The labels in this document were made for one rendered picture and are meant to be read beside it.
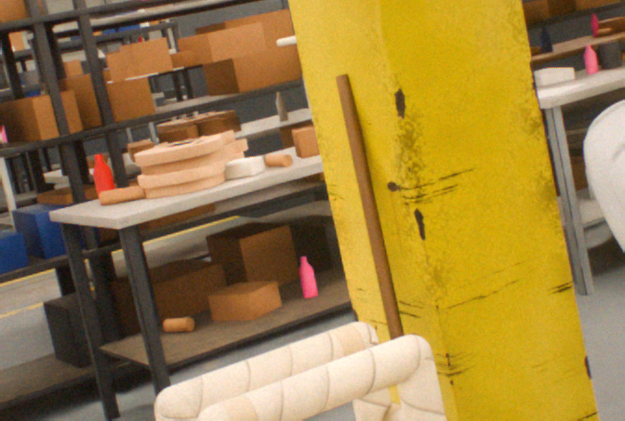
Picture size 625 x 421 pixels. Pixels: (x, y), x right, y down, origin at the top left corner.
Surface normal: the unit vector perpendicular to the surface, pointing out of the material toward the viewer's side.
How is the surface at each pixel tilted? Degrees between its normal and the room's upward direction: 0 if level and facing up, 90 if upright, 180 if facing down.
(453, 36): 90
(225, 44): 90
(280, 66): 90
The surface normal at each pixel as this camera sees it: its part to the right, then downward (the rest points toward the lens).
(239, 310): -0.58, 0.23
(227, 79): -0.84, 0.25
